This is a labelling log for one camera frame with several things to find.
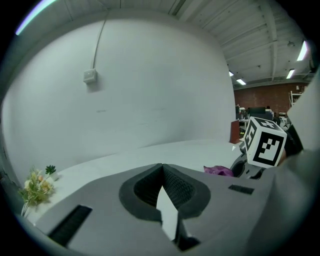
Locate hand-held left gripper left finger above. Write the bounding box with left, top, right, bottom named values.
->
left=34, top=162, right=181, bottom=256

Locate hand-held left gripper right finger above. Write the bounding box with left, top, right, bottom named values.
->
left=162, top=163, right=271, bottom=256

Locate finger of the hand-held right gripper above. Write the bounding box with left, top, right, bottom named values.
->
left=229, top=153, right=249, bottom=179

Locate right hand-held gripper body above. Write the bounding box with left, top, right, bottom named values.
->
left=243, top=116, right=288, bottom=180

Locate purple cloth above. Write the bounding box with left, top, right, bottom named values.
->
left=203, top=164, right=235, bottom=177

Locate person's right forearm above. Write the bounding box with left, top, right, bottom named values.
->
left=281, top=123, right=305, bottom=161

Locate white shelf unit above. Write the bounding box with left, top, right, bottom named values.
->
left=289, top=90, right=309, bottom=109

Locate small potted succulent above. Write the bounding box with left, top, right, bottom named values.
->
left=44, top=164, right=61, bottom=182

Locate artificial flower bouquet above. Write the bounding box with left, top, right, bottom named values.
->
left=17, top=166, right=56, bottom=219

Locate white wall junction box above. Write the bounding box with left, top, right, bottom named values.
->
left=82, top=68, right=98, bottom=85

